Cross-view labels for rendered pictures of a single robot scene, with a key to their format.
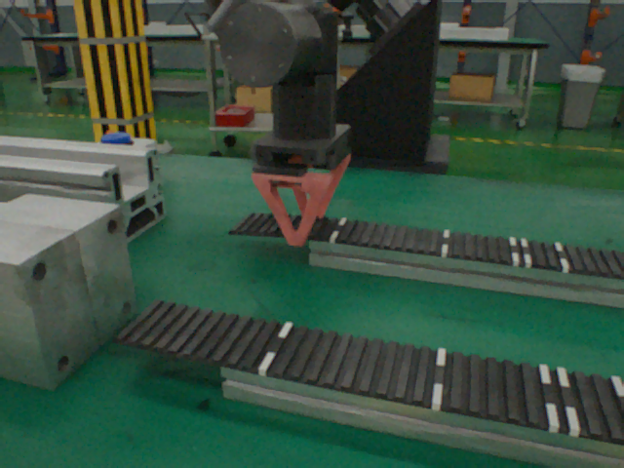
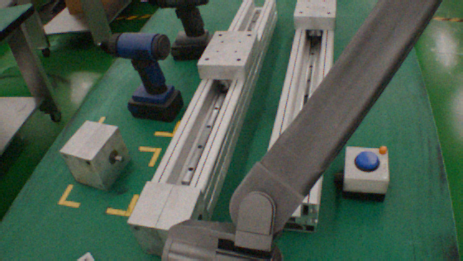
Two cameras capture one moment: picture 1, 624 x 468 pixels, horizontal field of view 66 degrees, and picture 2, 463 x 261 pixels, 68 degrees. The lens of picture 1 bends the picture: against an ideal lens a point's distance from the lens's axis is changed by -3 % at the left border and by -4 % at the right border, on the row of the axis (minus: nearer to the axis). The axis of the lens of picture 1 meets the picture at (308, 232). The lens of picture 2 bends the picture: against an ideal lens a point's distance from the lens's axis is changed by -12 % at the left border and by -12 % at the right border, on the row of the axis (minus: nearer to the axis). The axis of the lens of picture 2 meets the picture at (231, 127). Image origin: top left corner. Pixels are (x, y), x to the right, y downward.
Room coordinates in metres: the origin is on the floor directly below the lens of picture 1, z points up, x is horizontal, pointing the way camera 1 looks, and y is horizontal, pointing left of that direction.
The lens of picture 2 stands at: (0.46, -0.19, 1.36)
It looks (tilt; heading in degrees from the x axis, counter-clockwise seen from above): 41 degrees down; 94
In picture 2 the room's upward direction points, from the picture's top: 10 degrees counter-clockwise
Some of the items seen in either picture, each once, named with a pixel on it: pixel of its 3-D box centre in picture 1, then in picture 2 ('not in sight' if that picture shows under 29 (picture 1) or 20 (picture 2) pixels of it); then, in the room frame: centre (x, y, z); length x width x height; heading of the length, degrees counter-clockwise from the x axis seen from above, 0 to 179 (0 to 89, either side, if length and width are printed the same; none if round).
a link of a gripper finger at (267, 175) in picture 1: (300, 193); not in sight; (0.44, 0.01, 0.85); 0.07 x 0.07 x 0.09; 73
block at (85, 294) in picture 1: (50, 275); (178, 223); (0.32, 0.19, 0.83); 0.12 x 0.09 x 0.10; 163
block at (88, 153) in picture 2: not in sight; (100, 156); (0.14, 0.38, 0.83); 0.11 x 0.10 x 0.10; 156
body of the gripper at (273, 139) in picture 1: (304, 113); not in sight; (0.45, 0.00, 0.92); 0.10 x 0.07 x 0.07; 163
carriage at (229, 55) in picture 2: not in sight; (231, 59); (0.44, 0.62, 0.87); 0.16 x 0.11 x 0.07; 73
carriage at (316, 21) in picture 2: not in sight; (316, 15); (0.69, 0.81, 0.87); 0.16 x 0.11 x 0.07; 73
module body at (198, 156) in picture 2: not in sight; (233, 75); (0.44, 0.62, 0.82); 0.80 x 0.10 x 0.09; 73
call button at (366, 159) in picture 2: (116, 141); (367, 161); (0.66, 0.26, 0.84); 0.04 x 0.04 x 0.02
